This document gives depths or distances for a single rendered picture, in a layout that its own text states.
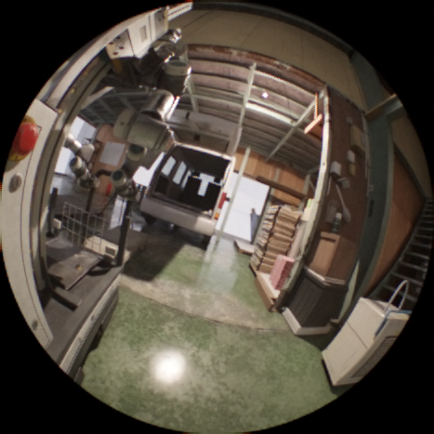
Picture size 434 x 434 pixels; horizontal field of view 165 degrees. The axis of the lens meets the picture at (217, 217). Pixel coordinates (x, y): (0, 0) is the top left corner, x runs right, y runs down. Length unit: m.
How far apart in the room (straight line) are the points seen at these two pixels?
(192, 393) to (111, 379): 0.33
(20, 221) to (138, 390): 0.67
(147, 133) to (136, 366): 0.89
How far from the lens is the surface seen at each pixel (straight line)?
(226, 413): 0.81
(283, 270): 1.83
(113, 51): 0.55
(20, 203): 0.29
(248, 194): 6.47
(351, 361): 1.08
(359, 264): 2.07
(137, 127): 0.46
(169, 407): 0.76
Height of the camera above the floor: 0.73
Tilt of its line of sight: 2 degrees down
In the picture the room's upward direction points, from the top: 19 degrees clockwise
